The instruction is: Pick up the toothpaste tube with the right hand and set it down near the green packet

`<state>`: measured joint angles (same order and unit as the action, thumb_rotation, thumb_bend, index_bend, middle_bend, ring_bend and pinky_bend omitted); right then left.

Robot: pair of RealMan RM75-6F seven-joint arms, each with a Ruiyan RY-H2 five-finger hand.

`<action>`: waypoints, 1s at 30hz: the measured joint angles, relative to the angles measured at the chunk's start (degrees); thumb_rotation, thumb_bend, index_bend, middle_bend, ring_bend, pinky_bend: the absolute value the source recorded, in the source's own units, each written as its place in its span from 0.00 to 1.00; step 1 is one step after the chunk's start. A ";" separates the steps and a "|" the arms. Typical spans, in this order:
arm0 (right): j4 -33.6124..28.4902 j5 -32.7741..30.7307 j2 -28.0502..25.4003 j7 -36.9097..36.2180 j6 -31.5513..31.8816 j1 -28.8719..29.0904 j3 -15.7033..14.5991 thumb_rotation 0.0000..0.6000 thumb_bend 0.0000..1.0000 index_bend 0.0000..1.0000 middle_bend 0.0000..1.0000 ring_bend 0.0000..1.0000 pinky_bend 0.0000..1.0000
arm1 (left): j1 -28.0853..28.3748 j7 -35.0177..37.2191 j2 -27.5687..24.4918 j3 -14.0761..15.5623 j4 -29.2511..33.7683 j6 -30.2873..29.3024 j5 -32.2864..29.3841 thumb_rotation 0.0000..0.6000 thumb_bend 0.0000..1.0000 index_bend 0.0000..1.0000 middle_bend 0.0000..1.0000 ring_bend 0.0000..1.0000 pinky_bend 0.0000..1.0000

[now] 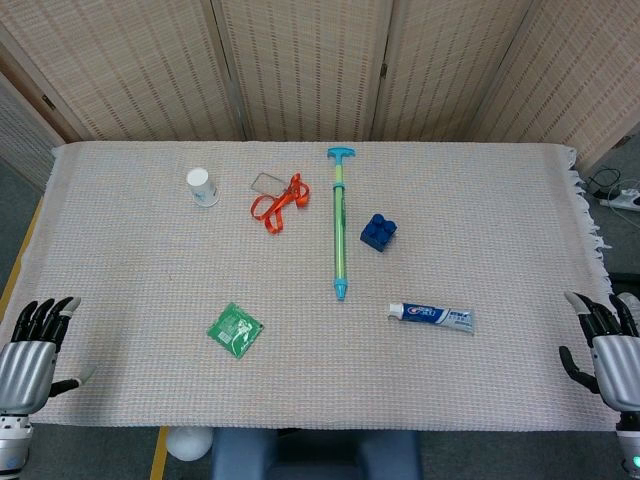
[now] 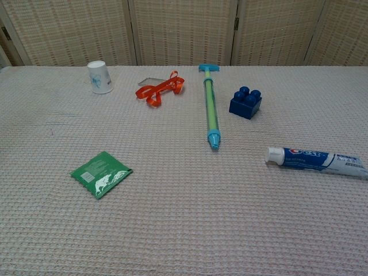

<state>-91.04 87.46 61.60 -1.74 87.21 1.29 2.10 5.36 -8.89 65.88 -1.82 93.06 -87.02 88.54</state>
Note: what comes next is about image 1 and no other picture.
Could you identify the blue building block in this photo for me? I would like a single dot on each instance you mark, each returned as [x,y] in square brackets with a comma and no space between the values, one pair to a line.
[378,234]

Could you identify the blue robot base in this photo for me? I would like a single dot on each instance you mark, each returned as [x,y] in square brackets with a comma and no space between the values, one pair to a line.
[315,455]

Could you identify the teal green water pump toy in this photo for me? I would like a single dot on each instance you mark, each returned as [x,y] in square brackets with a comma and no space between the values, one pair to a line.
[340,220]

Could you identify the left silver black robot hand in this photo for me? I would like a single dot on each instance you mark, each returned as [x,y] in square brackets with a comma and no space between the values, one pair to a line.
[25,365]

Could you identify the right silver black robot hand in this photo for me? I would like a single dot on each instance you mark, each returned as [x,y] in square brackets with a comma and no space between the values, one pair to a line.
[617,365]

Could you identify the green foil sachet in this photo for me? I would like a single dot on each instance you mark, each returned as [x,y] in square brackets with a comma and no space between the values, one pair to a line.
[232,330]

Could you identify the clear badge holder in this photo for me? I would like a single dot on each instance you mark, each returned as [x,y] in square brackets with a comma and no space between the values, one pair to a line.
[268,184]

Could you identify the white paper cup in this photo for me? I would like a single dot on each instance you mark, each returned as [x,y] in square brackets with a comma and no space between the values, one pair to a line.
[202,189]

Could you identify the white power strip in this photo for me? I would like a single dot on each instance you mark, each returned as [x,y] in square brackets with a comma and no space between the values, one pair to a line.
[622,199]

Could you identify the bamboo folding screen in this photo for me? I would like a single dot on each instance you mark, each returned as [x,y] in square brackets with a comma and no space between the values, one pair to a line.
[310,65]

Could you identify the blue white toothpaste tube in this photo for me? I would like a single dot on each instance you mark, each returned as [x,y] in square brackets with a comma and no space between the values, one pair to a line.
[435,316]

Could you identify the white round ball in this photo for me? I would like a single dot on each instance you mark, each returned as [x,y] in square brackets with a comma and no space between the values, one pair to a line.
[189,442]

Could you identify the pale woven tablecloth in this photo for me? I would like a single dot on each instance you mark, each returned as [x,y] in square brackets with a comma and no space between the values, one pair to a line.
[150,260]

